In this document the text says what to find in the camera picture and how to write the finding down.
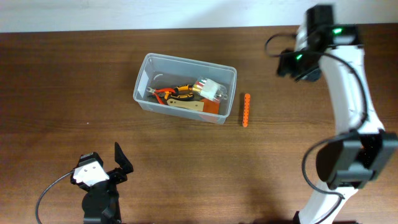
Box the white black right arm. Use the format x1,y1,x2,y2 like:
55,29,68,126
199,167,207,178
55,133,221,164
277,4,397,223

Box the black camera cable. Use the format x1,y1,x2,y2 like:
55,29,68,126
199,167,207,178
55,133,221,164
35,170,75,224
264,32,369,224

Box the black right camera cable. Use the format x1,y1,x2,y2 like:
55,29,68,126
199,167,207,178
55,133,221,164
264,32,369,224

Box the red handled small pliers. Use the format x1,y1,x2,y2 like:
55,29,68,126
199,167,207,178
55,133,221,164
146,87,176,105

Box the orange scraper wooden handle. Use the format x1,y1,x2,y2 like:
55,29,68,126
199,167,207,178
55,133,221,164
167,98,220,123

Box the orange perforated strip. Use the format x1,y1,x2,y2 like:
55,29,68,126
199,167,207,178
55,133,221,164
243,93,251,128

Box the clear box of coloured bits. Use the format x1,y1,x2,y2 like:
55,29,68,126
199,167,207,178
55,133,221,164
192,77,228,103

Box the black left camera cable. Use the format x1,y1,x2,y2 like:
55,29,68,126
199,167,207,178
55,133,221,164
35,170,75,224

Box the orange black long-nose pliers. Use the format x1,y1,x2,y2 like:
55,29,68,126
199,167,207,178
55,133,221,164
162,85,194,101

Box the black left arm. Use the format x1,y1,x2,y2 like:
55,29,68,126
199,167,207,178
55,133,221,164
70,142,134,224

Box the clear plastic container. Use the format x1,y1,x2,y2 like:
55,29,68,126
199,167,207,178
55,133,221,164
133,53,237,124

